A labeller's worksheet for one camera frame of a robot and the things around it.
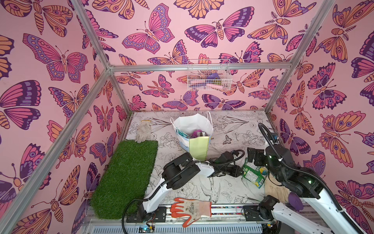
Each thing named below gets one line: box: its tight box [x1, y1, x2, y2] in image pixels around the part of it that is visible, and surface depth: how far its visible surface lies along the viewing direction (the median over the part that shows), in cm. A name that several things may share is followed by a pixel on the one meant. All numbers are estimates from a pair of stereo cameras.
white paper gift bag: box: [169, 110, 214, 162], surface depth 84 cm
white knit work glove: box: [134, 119, 152, 143], surface depth 109 cm
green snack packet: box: [241, 157, 269, 189], surface depth 85 cm
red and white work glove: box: [170, 197, 212, 228], surface depth 76 cm
